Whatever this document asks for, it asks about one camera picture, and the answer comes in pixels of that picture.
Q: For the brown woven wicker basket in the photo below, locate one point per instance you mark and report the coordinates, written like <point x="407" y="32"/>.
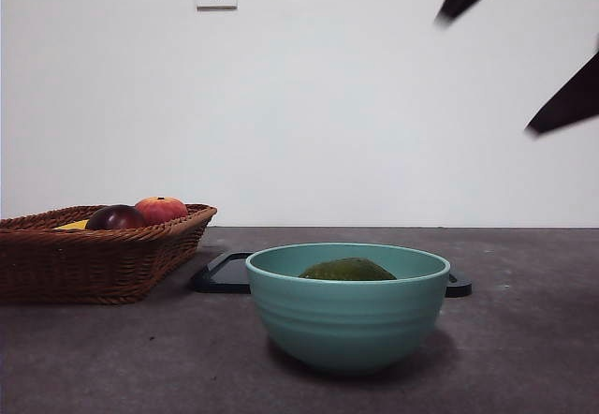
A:
<point x="93" y="264"/>

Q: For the green avocado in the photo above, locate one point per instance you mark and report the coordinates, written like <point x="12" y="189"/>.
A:
<point x="348" y="271"/>

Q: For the black rectangular tray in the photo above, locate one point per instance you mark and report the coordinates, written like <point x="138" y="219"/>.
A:
<point x="222" y="273"/>

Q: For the teal ceramic bowl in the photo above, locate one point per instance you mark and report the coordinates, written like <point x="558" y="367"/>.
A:
<point x="348" y="325"/>

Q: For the yellow banana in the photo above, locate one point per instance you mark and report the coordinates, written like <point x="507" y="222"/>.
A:
<point x="75" y="225"/>

